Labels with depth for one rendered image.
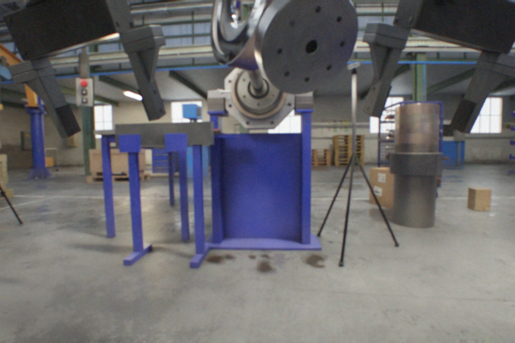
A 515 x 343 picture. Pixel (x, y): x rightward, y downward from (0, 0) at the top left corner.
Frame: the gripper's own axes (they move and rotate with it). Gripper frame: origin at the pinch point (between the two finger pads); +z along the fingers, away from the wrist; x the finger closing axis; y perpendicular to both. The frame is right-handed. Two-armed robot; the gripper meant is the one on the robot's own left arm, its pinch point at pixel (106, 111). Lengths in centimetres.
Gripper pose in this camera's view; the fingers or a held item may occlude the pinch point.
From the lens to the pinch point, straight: 40.1
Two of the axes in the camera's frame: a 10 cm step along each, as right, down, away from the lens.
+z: 1.9, 8.8, 4.5
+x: -9.8, 1.3, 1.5
